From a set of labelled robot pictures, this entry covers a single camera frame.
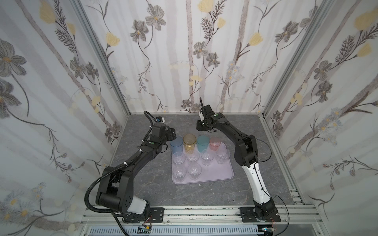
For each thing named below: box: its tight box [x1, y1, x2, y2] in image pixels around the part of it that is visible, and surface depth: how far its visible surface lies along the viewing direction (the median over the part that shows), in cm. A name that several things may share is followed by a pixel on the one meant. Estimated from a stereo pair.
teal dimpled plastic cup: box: [196, 134, 210, 153], surface depth 95 cm
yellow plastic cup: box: [183, 133, 197, 153], surface depth 92 cm
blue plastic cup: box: [169, 135, 184, 155], surface depth 88 cm
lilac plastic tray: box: [171, 142, 234, 185], surface depth 91 cm
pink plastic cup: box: [209, 137, 221, 151], surface depth 97 cm
